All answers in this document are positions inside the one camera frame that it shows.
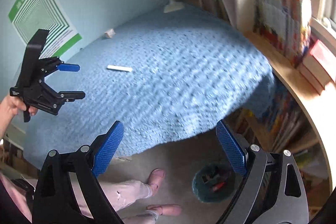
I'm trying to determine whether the green white package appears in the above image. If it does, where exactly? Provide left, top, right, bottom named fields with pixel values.
left=106, top=65, right=133, bottom=72

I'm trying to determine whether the dark green trash bin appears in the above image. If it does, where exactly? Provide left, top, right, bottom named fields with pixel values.
left=192, top=161, right=242, bottom=203

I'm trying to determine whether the person's left hand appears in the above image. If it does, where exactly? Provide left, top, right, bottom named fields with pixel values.
left=0, top=94, right=38, bottom=139

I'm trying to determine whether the person's pink trouser leg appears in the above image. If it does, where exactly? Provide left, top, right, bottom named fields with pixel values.
left=72, top=180, right=158, bottom=218

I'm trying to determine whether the small pink white box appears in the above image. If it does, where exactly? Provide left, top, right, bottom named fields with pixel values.
left=104, top=28, right=116, bottom=39

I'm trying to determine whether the pink slipper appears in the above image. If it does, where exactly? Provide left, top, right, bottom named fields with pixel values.
left=147, top=168, right=166, bottom=196
left=146, top=204, right=182, bottom=216

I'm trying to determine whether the wooden bookshelf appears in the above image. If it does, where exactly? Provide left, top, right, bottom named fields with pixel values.
left=186, top=0, right=335, bottom=214

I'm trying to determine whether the green white calibration poster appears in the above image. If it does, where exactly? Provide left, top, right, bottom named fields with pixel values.
left=9, top=0, right=82, bottom=58

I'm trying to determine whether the blue knitted blanket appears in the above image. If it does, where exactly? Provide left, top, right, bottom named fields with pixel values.
left=23, top=6, right=276, bottom=168

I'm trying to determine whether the stack of thick books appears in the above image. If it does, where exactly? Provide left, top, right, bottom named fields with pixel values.
left=298, top=40, right=335, bottom=95

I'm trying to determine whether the colourful upright book row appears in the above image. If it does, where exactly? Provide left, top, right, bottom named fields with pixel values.
left=253, top=0, right=312, bottom=68

